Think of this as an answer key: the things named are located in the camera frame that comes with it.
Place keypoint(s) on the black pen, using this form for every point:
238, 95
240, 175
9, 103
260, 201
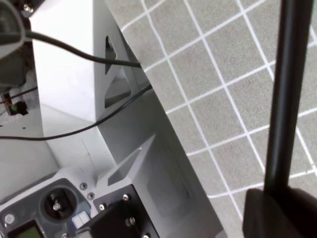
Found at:
294, 27

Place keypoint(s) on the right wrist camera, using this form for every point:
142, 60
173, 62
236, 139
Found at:
12, 36

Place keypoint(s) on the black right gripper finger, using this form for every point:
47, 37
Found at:
294, 216

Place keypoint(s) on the grey checked tablecloth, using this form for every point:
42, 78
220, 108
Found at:
211, 64

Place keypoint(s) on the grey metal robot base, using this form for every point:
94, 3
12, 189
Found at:
99, 121

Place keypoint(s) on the grey control pendant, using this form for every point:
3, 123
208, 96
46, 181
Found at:
55, 209

